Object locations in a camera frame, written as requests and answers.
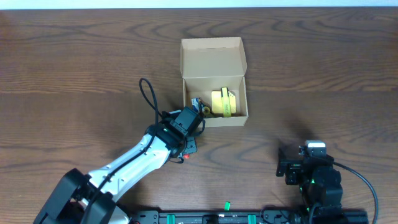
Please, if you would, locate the blue white staples box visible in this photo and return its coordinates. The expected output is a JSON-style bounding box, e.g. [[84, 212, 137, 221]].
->
[[191, 98, 201, 113]]

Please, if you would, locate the yellow correction tape dispenser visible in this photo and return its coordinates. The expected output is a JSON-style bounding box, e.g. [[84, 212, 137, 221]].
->
[[198, 100, 215, 118]]

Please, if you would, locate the yellow spiral notepad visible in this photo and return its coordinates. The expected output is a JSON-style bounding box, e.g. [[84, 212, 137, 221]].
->
[[211, 90, 237, 114]]

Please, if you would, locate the yellow highlighter pen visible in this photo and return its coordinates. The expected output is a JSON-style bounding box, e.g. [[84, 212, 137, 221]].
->
[[221, 87, 232, 118]]

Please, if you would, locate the cardboard box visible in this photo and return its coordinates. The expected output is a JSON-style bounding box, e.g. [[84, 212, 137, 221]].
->
[[180, 37, 249, 128]]

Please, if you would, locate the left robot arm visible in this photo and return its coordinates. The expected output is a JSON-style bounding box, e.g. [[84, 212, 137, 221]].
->
[[34, 107, 205, 223]]

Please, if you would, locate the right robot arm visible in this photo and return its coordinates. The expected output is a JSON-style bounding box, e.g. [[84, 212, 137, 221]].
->
[[276, 146, 343, 212]]

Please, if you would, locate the green tape piece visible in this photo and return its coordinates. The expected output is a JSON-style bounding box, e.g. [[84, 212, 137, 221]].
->
[[224, 202, 231, 211]]

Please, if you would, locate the black mounting rail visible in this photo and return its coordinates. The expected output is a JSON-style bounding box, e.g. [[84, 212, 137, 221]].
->
[[129, 208, 369, 224]]

